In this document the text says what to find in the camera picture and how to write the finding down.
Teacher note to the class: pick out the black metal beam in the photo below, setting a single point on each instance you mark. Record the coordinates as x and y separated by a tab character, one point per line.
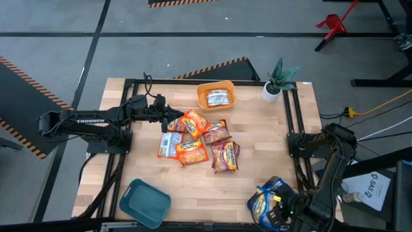
380	161

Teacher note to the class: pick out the black metal stand frame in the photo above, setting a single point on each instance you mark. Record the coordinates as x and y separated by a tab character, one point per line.
370	82

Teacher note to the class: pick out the grey table leg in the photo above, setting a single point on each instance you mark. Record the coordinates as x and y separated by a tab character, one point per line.
9	144

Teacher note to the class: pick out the white plant pot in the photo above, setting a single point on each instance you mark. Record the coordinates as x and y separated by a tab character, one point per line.
268	96

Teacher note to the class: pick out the small black hazard-striped mat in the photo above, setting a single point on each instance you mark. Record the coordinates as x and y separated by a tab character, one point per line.
167	1

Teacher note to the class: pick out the black hazard-striped floor ramp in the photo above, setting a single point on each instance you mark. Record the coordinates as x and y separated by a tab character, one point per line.
231	72

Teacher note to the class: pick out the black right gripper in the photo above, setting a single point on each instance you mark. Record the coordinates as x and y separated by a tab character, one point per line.
293	206

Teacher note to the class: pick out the orange Maruchan ramen pack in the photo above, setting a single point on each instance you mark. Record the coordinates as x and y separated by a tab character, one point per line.
192	153
193	124
169	145
218	98

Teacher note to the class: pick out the black aluminium table frame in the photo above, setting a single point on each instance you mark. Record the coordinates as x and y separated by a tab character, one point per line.
130	82

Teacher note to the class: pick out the black chair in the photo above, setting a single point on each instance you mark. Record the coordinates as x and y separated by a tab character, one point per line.
404	199

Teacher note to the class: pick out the teal plastic bin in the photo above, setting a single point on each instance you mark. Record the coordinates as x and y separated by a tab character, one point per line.
145	203

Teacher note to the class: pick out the silver mount bracket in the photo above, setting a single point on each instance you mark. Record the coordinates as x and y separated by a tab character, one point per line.
119	227

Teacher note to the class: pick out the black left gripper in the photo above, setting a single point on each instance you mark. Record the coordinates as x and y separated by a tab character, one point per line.
154	115

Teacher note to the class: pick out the green snake plant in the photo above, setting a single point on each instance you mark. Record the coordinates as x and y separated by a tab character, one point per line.
280	79

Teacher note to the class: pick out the white printed paper sheet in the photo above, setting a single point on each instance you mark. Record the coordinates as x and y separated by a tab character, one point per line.
370	190

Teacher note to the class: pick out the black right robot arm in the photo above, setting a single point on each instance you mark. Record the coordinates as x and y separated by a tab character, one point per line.
334	161

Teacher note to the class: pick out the large black hazard-striped mat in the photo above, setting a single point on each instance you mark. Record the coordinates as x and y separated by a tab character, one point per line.
19	103

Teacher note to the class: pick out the red floor stand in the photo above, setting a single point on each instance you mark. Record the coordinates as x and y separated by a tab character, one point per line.
334	24

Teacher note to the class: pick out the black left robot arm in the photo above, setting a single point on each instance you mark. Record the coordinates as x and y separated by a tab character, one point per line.
90	121

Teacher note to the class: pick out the person's shoe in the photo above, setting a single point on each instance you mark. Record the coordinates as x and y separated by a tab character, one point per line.
404	42

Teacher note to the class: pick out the blue Maruchan ramen pack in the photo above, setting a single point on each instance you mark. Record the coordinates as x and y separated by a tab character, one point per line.
259	206
267	188

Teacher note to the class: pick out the orange plastic bin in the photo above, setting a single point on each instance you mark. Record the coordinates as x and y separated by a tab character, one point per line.
200	95

